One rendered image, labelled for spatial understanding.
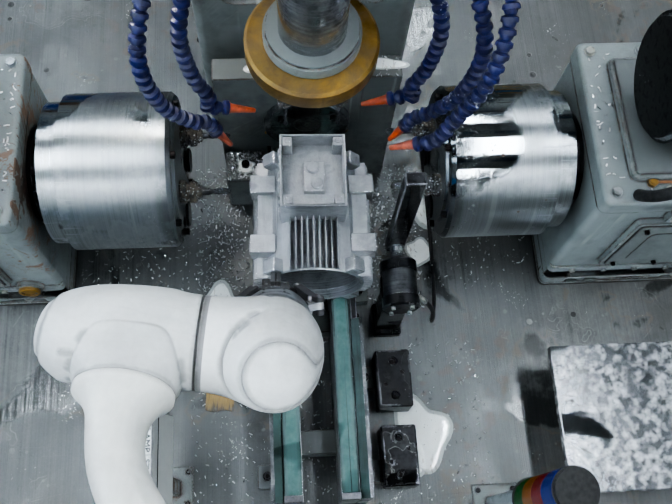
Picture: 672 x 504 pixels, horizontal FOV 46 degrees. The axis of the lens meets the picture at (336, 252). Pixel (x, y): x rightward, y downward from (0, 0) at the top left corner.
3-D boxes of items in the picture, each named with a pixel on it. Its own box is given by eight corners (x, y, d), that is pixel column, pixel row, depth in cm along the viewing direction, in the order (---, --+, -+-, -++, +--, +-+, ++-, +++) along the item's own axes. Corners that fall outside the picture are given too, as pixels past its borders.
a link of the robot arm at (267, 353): (326, 293, 90) (209, 281, 89) (335, 328, 75) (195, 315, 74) (315, 384, 92) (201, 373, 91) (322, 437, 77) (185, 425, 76)
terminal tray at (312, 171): (278, 156, 128) (277, 133, 121) (344, 155, 128) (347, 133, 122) (278, 225, 124) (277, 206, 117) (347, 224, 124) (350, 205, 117)
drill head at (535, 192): (373, 134, 148) (388, 55, 125) (589, 128, 151) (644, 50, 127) (384, 260, 139) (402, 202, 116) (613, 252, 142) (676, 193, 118)
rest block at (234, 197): (230, 177, 156) (225, 148, 145) (266, 176, 156) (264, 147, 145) (231, 205, 154) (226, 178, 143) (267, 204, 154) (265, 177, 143)
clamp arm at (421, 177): (384, 237, 132) (404, 167, 108) (402, 236, 132) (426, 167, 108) (386, 256, 131) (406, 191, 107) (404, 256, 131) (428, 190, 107)
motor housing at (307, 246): (256, 196, 142) (250, 145, 124) (362, 195, 143) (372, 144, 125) (255, 304, 135) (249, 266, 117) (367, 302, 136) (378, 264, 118)
